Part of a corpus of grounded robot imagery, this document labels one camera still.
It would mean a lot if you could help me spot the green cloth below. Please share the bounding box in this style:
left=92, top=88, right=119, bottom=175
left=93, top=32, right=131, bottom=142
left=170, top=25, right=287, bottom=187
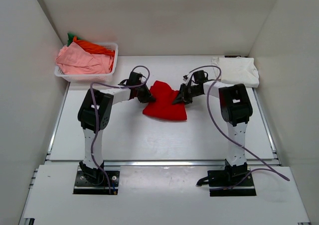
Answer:
left=67, top=32, right=76, bottom=44

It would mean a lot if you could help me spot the white plastic basket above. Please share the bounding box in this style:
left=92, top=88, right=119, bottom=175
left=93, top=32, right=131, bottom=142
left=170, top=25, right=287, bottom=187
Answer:
left=54, top=42, right=118, bottom=82

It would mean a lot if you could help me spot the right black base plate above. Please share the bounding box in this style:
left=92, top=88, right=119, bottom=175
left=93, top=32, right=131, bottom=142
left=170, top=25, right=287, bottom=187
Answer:
left=196, top=162, right=257, bottom=197

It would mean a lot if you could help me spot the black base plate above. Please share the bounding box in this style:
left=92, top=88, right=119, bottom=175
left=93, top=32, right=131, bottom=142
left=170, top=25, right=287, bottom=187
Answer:
left=73, top=166, right=120, bottom=196
left=196, top=162, right=257, bottom=197

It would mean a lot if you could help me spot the aluminium rail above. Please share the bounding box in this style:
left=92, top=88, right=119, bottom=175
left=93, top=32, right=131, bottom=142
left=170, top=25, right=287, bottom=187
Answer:
left=104, top=160, right=224, bottom=166

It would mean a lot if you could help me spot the orange t shirt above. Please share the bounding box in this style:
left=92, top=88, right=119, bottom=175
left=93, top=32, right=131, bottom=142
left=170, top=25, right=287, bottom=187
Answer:
left=73, top=36, right=115, bottom=71

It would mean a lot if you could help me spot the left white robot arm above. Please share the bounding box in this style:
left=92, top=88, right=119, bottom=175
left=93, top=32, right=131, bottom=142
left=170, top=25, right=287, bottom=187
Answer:
left=77, top=71, right=156, bottom=186

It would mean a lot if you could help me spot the folded white t shirt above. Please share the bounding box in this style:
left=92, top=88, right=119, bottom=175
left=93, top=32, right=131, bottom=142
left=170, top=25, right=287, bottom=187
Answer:
left=211, top=57, right=259, bottom=88

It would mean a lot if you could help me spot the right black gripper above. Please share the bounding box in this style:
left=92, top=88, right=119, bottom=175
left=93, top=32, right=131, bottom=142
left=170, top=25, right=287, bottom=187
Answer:
left=173, top=84, right=202, bottom=106

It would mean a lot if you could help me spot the pink t shirt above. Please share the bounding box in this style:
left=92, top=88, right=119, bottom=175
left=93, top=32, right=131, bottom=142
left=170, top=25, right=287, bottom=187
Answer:
left=55, top=42, right=111, bottom=75

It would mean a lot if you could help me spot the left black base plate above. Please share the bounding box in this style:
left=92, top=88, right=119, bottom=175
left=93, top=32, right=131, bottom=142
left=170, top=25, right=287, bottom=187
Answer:
left=73, top=166, right=120, bottom=196

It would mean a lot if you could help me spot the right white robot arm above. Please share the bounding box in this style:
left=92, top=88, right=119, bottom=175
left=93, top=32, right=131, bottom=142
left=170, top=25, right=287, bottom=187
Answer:
left=172, top=70, right=253, bottom=186

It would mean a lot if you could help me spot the red t shirt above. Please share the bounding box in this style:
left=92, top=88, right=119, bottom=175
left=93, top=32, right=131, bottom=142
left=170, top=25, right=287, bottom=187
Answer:
left=143, top=81, right=187, bottom=121

